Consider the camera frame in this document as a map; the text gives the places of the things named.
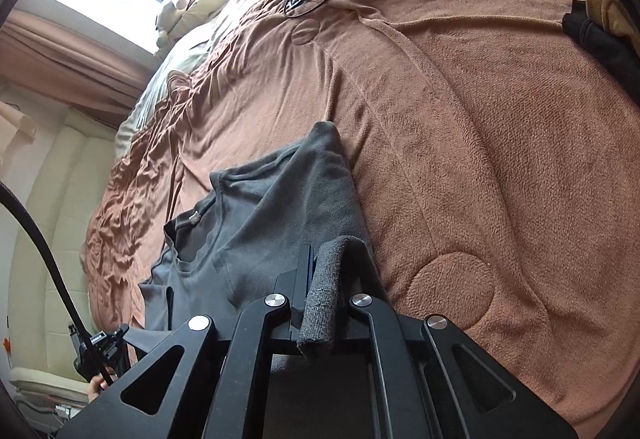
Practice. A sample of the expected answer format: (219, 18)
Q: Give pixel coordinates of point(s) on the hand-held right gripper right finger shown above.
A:
(372, 324)

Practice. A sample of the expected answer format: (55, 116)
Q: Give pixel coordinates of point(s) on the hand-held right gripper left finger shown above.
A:
(300, 279)

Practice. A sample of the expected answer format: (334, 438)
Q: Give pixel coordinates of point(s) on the grey t-shirt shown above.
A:
(280, 199)

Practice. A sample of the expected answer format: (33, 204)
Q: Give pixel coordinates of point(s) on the person's left hand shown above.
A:
(97, 386)

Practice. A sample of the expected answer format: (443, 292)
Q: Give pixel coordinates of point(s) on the cream upholstered headboard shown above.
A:
(55, 199)

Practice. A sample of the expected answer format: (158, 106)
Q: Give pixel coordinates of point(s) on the brown blanket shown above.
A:
(450, 119)

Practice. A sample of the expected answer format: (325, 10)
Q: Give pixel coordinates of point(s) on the cream hanging cloth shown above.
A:
(15, 119)

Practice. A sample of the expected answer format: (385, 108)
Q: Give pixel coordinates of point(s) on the pale green bed sheet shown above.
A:
(200, 49)

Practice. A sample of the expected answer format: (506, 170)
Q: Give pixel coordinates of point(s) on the white plush toy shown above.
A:
(167, 24)

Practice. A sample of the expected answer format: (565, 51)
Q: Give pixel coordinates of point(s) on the pink curtain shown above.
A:
(65, 54)

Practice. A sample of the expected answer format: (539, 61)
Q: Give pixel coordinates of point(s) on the black folded garment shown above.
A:
(595, 39)

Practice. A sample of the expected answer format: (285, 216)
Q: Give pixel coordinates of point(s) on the tan folded garment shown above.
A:
(610, 9)

